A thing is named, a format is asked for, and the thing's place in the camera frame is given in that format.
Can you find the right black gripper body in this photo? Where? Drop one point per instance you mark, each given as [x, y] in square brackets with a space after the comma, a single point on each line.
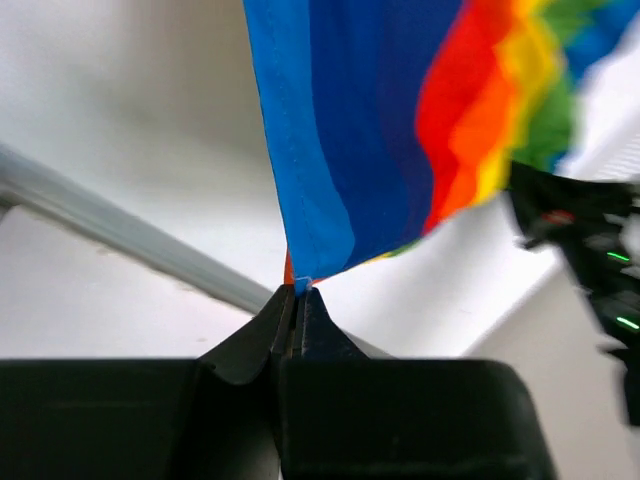
[586, 221]

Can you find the rainbow striped shorts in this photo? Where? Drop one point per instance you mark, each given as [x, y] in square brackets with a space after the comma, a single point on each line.
[383, 119]

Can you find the left aluminium rail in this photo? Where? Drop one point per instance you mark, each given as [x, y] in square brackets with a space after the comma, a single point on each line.
[41, 189]

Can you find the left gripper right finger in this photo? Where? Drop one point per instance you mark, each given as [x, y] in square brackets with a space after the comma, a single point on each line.
[345, 415]

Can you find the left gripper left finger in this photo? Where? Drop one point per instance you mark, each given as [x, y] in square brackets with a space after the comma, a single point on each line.
[155, 418]

